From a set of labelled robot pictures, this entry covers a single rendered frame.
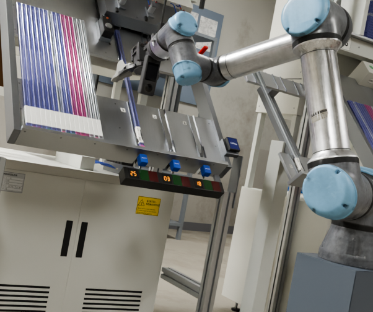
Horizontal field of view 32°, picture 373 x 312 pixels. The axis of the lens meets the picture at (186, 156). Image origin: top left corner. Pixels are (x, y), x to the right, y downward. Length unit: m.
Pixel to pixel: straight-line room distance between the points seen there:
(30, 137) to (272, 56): 0.68
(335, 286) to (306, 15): 0.63
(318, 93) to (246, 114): 4.99
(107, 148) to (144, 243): 0.55
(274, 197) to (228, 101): 4.14
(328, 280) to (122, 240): 0.90
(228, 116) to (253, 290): 4.19
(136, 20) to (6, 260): 0.89
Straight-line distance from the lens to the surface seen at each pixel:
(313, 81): 1.51
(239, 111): 6.41
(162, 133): 1.98
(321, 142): 1.48
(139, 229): 2.26
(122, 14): 2.21
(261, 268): 2.24
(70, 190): 2.14
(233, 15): 6.34
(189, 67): 1.74
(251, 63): 1.78
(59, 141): 1.78
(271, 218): 2.22
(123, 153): 1.86
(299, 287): 1.61
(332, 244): 1.58
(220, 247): 2.08
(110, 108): 1.94
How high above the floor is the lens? 0.75
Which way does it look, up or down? level
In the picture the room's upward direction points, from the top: 10 degrees clockwise
